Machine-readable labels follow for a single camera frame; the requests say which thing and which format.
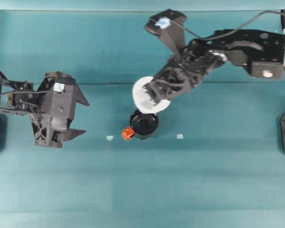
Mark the black cup holder red handle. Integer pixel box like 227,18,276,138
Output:
122,109,160,141

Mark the blue-green table cloth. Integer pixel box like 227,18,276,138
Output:
0,9,285,228

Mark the pale blue-green backdrop cloth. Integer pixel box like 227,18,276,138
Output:
0,0,285,11

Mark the black camera cable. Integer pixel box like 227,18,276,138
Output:
166,9,285,41
0,89,62,99

